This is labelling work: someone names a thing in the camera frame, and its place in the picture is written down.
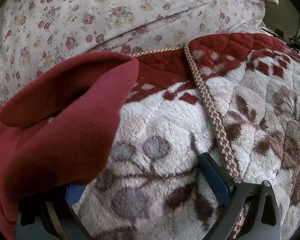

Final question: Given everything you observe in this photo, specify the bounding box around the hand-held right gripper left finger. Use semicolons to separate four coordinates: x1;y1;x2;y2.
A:
15;185;93;240

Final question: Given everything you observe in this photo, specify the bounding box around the red and white fleece blanket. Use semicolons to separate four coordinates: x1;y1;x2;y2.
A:
40;33;300;240

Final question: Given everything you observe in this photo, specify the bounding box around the floral print duvet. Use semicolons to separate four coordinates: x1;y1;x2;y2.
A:
0;0;266;110

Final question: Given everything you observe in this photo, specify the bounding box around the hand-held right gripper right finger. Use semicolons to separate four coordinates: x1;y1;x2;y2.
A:
198;152;282;240

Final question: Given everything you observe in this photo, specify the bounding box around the dark equipment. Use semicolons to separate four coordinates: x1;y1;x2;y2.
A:
261;24;300;63

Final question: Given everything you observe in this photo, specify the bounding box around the dark red shirt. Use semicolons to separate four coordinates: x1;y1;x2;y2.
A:
0;52;140;240

